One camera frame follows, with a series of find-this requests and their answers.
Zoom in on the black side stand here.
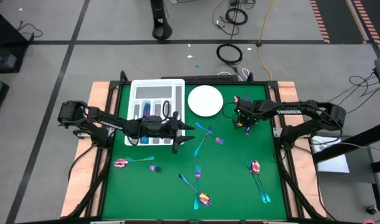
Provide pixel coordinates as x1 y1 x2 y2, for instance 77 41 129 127
311 120 380 213

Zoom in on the green table mat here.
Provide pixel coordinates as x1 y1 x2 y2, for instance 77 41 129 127
102 83 288 220

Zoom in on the black cabinet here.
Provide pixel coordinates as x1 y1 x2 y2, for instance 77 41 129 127
0 6 31 74

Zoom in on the black floor stand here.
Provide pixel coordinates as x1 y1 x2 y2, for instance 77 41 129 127
150 0 173 41

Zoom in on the black aluminium table frame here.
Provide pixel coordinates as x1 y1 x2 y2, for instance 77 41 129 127
64 70 328 224

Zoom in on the yellow cable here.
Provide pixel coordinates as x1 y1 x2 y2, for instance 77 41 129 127
256 0 275 81

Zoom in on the white round plate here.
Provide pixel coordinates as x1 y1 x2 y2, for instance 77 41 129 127
187 85 224 118

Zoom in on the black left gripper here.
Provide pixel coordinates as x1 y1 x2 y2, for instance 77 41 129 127
140 111 196 154

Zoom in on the white plastic cutlery tray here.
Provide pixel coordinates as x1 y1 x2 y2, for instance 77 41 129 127
124 78 186 147

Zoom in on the coiled black cable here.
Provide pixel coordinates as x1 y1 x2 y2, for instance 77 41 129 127
224 7 249 26
216 43 244 66

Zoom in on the black flat bar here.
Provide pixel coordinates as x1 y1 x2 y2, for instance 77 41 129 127
161 75 240 82

